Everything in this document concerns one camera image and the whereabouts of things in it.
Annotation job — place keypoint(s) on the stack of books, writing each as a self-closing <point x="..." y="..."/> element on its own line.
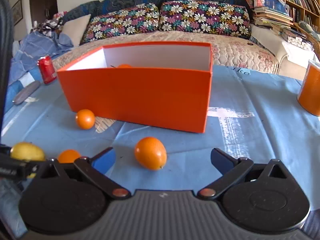
<point x="271" y="19"/>

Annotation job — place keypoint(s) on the red soda can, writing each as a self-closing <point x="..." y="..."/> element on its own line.
<point x="47" y="70"/>

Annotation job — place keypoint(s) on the orange plastic canister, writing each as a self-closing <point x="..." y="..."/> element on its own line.
<point x="309" y="94"/>

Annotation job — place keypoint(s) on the grey glasses case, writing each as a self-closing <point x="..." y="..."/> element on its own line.
<point x="26" y="92"/>

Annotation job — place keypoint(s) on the wooden bookshelf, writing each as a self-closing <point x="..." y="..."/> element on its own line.
<point x="305" y="10"/>

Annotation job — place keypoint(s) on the blue patterned back cushion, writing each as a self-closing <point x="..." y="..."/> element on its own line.
<point x="96" y="8"/>

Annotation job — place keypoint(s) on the orange cardboard box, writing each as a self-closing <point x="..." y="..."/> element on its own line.
<point x="166" y="97"/>

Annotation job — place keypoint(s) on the floral cushion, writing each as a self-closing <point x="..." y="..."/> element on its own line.
<point x="142" y="18"/>
<point x="205" y="17"/>

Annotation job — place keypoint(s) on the right floral cushion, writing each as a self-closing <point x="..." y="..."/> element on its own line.
<point x="205" y="17"/>

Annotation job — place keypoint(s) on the left floral cushion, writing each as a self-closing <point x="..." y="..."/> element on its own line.
<point x="142" y="18"/>

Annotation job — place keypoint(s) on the cream pillow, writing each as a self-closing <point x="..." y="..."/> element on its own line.
<point x="75" y="29"/>

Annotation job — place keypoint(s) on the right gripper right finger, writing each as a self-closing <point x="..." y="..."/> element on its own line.
<point x="232" y="170"/>

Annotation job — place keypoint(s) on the blue tablecloth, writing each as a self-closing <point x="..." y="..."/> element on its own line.
<point x="251" y="115"/>

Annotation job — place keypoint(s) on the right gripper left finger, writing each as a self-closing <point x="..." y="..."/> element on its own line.
<point x="95" y="169"/>

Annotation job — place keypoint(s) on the orange with stem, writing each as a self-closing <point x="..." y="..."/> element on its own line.
<point x="122" y="66"/>

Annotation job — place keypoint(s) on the small orange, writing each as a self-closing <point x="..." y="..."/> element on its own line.
<point x="68" y="156"/>
<point x="85" y="119"/>

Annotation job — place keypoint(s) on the large orange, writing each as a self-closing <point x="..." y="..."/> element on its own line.
<point x="151" y="153"/>

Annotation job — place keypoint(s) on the rattan chair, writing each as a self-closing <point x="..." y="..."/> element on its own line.
<point x="310" y="38"/>

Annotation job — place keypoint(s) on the small yellow pear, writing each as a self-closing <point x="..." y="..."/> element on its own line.
<point x="28" y="158"/>

